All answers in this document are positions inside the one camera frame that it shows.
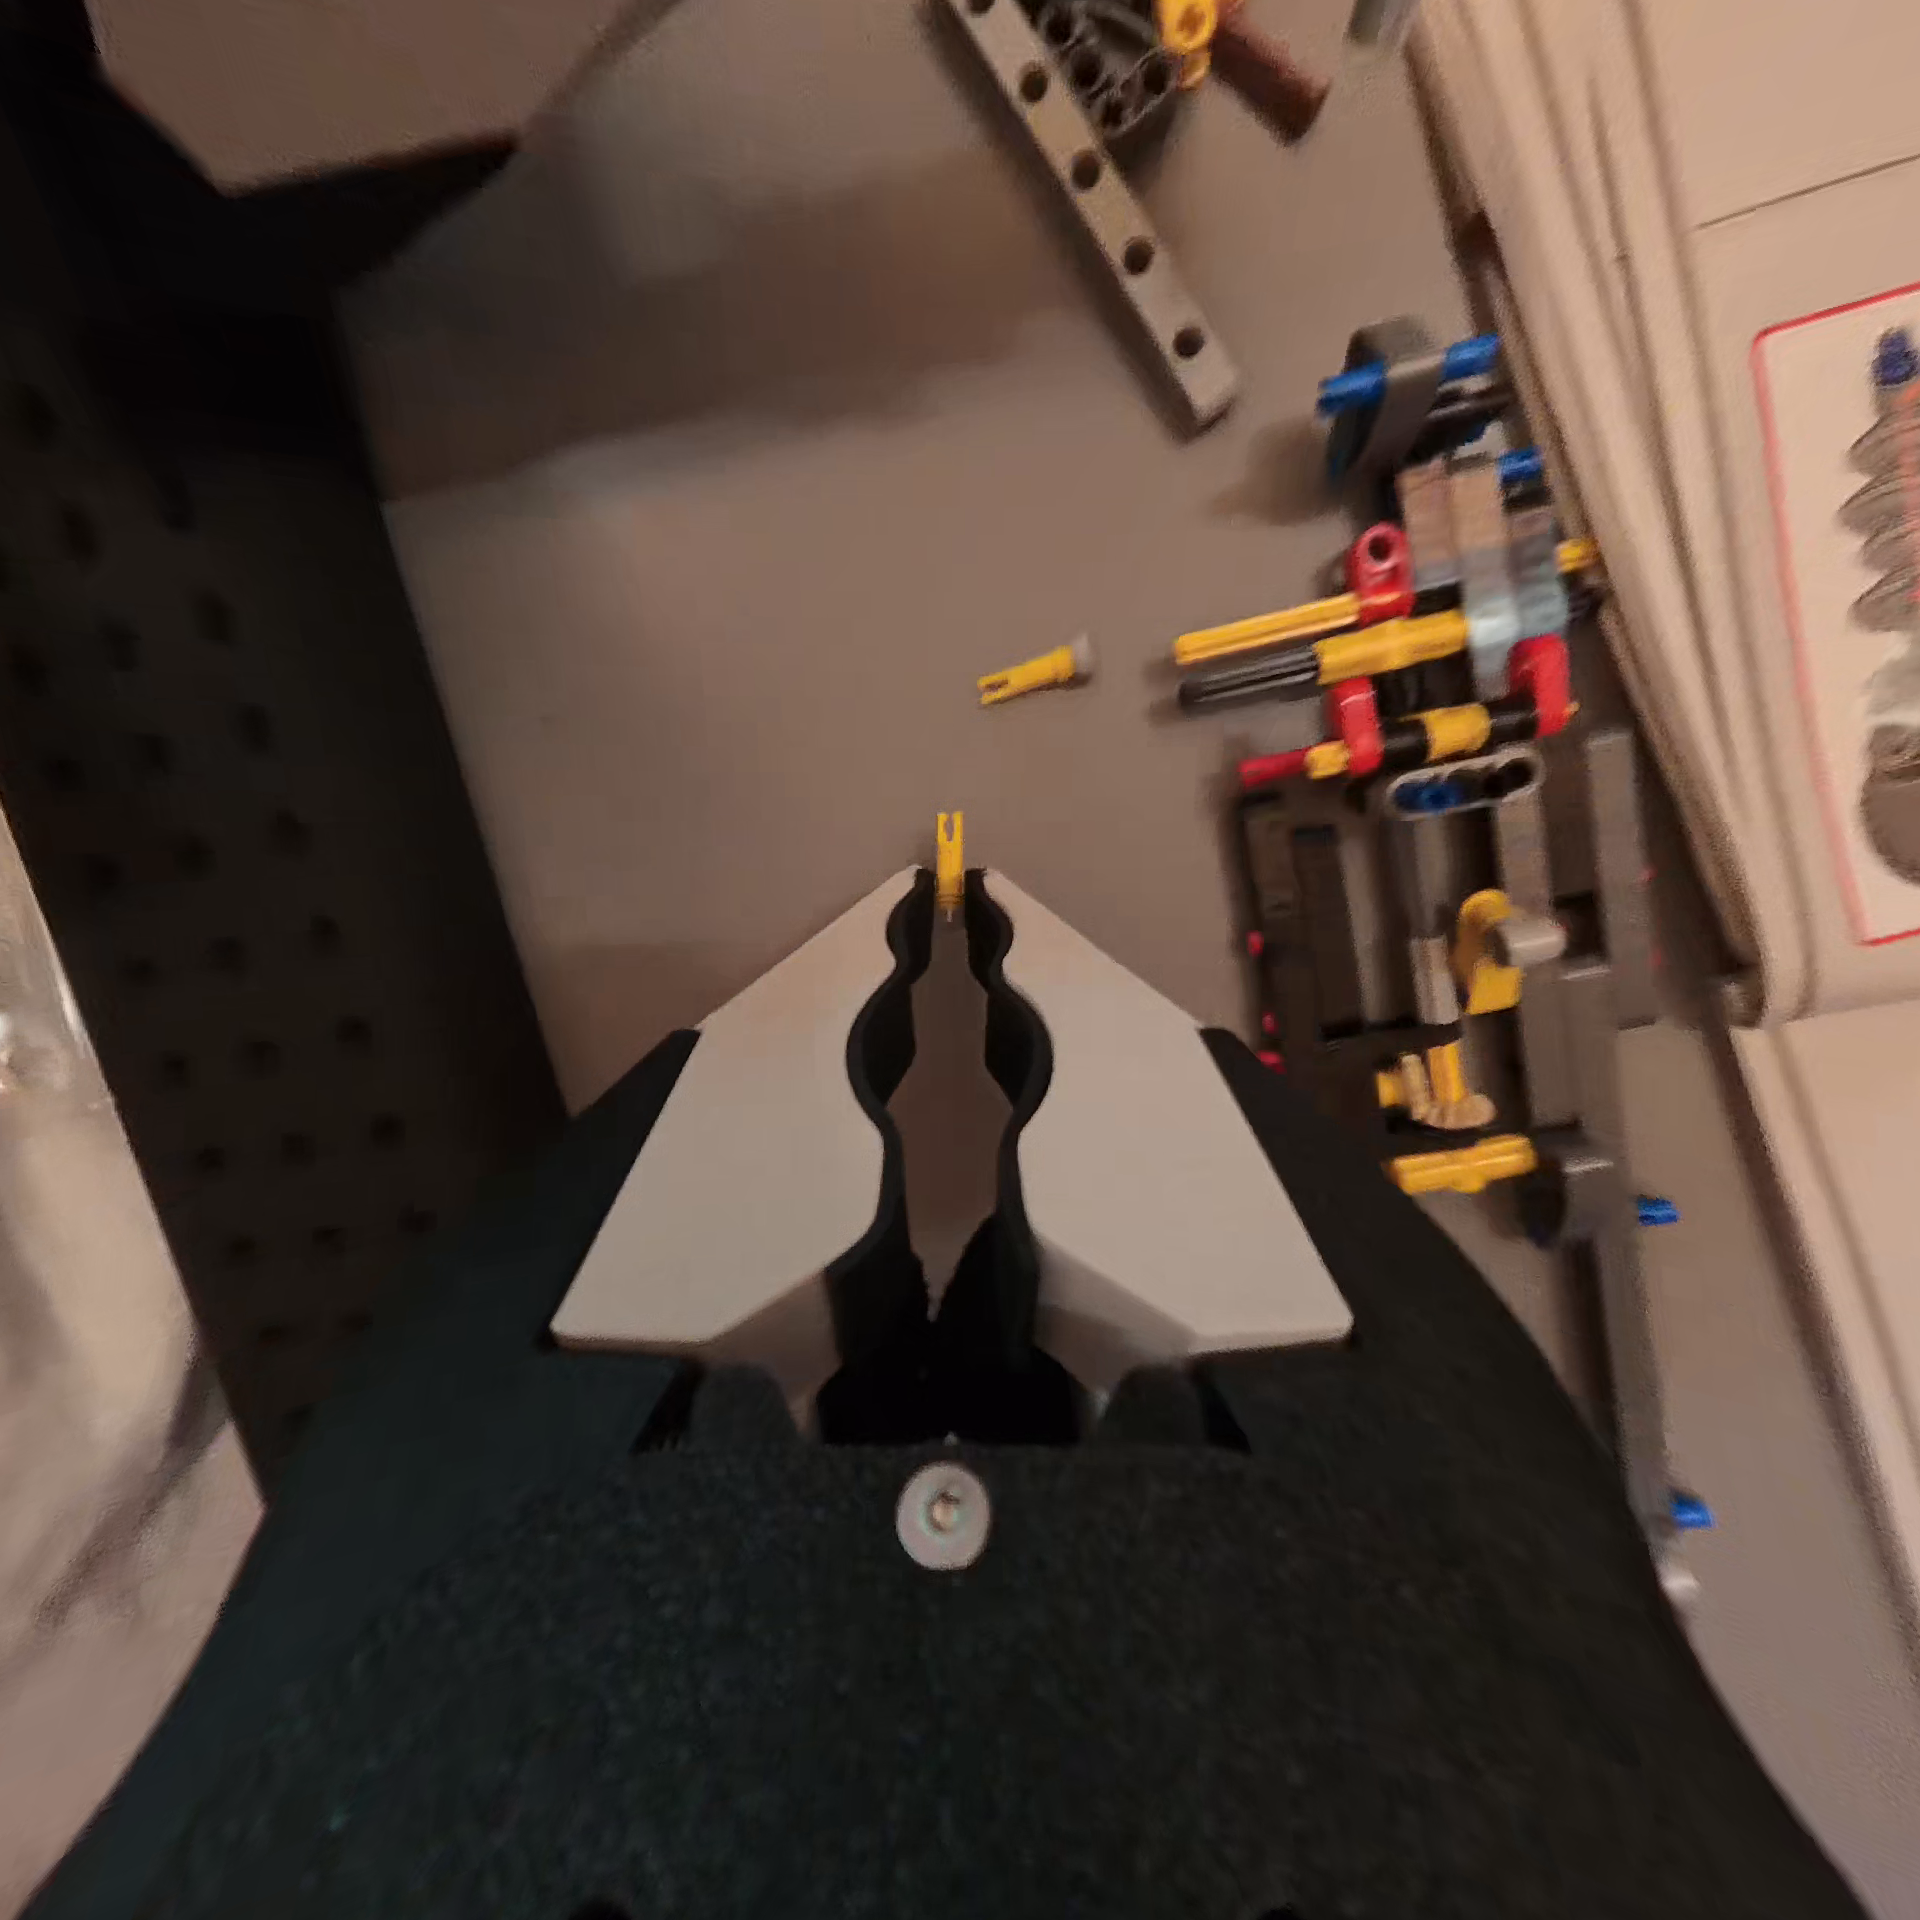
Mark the single yellow toy pin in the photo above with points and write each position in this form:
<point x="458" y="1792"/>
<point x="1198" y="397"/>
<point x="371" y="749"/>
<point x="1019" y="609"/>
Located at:
<point x="950" y="863"/>
<point x="1034" y="672"/>

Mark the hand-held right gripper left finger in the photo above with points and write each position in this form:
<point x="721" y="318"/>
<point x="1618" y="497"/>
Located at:
<point x="721" y="1184"/>

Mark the building instruction booklet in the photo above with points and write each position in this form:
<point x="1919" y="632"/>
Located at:
<point x="1649" y="151"/>

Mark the partly built toy chassis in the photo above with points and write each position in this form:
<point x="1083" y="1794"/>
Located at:
<point x="1350" y="898"/>

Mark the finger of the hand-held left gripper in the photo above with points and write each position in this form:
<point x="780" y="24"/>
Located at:
<point x="345" y="74"/>

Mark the grey toy beam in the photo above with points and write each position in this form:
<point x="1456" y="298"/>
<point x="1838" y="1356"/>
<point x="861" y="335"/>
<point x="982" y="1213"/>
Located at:
<point x="1108" y="224"/>

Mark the long black toy beam assembly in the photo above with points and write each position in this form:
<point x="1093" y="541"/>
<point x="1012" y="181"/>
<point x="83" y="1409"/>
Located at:
<point x="1108" y="61"/>

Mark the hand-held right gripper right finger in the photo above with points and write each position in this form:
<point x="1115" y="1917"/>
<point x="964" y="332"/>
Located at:
<point x="1170" y="1184"/>

